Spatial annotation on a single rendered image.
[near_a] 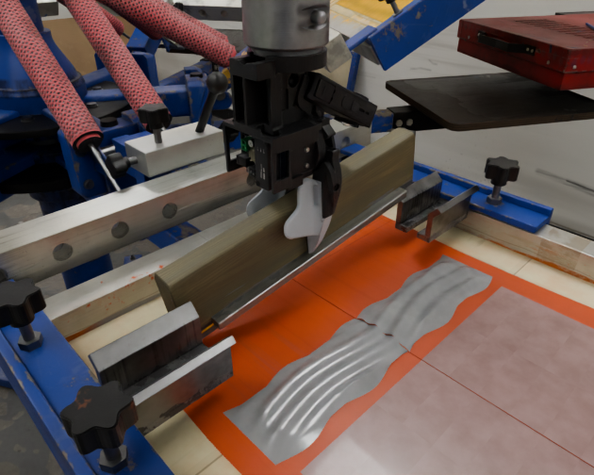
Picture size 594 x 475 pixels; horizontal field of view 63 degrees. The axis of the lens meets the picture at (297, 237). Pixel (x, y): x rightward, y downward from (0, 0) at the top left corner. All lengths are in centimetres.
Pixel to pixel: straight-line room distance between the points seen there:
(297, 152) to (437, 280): 25
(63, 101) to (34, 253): 33
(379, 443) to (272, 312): 19
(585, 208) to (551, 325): 203
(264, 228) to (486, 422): 27
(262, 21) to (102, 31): 57
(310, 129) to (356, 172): 12
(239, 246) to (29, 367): 21
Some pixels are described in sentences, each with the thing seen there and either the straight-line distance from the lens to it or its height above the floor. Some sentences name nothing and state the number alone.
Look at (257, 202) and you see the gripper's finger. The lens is 52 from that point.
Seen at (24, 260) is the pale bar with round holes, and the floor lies 102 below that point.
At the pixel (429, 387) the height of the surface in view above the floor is 95.
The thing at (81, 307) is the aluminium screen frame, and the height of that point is 99.
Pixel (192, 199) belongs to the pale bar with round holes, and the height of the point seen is 102.
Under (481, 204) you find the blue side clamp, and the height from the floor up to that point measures 100.
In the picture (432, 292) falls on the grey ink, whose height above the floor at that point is 96.
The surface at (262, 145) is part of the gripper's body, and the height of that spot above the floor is 116.
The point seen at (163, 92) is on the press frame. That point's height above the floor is 102.
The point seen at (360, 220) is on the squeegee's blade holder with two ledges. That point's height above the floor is 103.
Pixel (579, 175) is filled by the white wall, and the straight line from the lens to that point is 257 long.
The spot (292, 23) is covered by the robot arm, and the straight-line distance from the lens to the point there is 42.
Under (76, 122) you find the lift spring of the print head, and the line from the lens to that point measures 82.
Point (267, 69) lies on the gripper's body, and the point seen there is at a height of 122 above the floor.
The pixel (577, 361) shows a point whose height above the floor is 96.
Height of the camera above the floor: 131
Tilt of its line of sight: 32 degrees down
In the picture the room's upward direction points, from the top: straight up
